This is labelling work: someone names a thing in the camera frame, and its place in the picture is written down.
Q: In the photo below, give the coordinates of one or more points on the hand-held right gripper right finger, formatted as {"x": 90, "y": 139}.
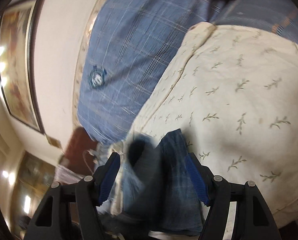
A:
{"x": 197, "y": 180}

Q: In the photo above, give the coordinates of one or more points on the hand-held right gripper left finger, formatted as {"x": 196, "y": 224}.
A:
{"x": 109, "y": 180}

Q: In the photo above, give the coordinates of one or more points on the blue denim pants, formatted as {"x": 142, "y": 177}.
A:
{"x": 169, "y": 192}

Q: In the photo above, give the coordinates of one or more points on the pale purple cloth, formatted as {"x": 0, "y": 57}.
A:
{"x": 66, "y": 175}

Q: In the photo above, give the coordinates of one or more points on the brown headboard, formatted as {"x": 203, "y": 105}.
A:
{"x": 79, "y": 142}

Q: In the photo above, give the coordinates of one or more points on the cream leaf-print blanket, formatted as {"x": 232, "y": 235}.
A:
{"x": 239, "y": 130}

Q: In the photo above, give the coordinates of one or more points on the small framed picture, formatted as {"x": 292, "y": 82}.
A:
{"x": 54, "y": 142}

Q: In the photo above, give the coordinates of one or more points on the dark framed picture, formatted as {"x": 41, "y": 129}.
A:
{"x": 31, "y": 175}

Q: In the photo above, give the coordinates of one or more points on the blue plaid pillow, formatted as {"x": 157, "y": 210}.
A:
{"x": 129, "y": 55}

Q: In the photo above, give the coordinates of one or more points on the large framed picture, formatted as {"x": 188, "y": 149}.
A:
{"x": 16, "y": 67}

